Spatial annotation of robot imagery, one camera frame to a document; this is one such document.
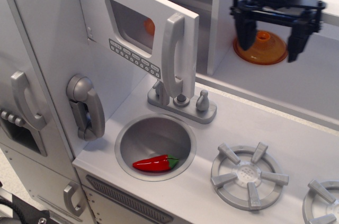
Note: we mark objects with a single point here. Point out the silver stove burner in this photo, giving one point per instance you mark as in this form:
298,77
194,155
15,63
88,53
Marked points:
247,177
320,204

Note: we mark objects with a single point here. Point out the silver round sink basin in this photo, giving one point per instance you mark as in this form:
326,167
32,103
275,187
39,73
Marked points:
154,135

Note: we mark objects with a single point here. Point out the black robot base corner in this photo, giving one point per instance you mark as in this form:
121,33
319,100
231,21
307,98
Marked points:
15,210

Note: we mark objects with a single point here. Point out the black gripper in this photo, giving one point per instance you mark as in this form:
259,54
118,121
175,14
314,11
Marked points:
285,13

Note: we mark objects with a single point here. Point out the silver stove burner left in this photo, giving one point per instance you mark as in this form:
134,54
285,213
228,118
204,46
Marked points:
247,177

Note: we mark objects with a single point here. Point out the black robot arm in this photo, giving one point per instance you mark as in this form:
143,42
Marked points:
304,17

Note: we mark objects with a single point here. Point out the orange plastic strainer lid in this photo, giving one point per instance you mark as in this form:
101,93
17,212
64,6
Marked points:
267,49

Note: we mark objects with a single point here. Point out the silver fridge door handle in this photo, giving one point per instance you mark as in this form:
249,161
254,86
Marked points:
19,84

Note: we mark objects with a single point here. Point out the silver lower fridge handle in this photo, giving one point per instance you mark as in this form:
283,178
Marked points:
72,201

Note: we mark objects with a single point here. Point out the grey fridge ice dispenser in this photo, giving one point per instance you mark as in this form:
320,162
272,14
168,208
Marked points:
19,131

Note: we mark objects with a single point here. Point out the silver toy wall phone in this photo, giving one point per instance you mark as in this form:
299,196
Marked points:
86,107

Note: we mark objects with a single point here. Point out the silver microwave door handle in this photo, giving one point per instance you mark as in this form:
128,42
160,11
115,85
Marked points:
173,32

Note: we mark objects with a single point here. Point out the silver stove burner right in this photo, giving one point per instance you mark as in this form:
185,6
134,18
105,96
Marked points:
320,204

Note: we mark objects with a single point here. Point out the grey oven vent panel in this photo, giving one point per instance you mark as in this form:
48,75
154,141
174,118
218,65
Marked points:
130,202

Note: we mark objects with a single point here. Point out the orange toy food in microwave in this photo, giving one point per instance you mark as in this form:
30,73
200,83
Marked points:
149,26

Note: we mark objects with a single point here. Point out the red toy chili pepper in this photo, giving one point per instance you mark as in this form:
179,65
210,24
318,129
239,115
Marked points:
156,164

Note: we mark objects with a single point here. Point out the silver toy faucet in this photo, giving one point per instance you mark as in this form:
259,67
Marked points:
198,108

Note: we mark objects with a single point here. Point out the grey toy microwave door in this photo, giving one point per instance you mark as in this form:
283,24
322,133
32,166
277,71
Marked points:
119,25

